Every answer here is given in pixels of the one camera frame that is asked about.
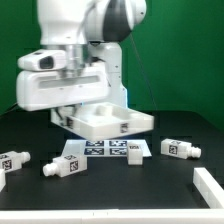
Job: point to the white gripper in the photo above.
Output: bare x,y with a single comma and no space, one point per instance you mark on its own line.
43,90

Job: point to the white square table top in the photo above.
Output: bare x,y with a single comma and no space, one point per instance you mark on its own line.
101,121

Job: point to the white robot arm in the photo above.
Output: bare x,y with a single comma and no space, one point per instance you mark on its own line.
80,58

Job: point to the paper sheet with markers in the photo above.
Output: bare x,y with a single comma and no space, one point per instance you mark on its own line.
106,148

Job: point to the white obstacle left bar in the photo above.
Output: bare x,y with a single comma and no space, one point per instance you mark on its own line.
2,179

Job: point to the white obstacle bar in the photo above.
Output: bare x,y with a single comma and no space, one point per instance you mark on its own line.
209,188
2,179
176,216

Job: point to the white obstacle right bar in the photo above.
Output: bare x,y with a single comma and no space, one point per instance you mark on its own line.
209,188

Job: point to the white obstacle front bar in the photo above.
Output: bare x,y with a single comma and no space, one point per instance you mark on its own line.
176,216

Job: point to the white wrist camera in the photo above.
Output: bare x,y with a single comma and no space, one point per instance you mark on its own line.
43,60

